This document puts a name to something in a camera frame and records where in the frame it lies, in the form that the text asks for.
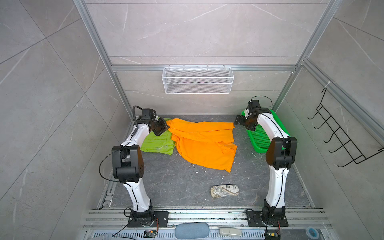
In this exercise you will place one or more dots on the black wire hook rack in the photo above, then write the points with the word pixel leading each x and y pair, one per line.
pixel 344 141

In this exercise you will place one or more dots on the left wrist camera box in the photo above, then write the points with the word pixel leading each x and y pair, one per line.
pixel 148 114

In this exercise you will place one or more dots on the white wire mesh basket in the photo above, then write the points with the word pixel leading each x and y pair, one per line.
pixel 197 80

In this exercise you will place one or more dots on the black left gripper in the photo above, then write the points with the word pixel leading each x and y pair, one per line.
pixel 163 126

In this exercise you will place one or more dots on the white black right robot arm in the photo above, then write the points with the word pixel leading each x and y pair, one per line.
pixel 280 157

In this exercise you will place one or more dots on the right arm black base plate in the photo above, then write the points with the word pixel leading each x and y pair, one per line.
pixel 277 218

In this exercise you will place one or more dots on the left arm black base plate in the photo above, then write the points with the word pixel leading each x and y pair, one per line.
pixel 148 219

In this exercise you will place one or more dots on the blue tape roll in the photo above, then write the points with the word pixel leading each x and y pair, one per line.
pixel 312 233

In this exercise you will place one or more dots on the small electronics board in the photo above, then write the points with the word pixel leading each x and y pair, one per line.
pixel 150 234

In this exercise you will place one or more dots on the green plastic basket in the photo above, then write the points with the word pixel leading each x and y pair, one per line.
pixel 259 138

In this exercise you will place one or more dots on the lime green shorts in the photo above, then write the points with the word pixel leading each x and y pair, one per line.
pixel 158 144

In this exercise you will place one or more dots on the blue grey oval pad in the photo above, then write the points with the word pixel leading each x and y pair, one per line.
pixel 190 231

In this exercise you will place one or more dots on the patterned folded cloth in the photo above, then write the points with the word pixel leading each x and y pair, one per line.
pixel 223 191

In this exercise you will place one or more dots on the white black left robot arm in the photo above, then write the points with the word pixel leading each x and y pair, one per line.
pixel 128 165

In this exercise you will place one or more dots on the orange shorts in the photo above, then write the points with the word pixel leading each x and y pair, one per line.
pixel 207 144

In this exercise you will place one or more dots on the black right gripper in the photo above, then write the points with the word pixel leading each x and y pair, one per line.
pixel 242 117

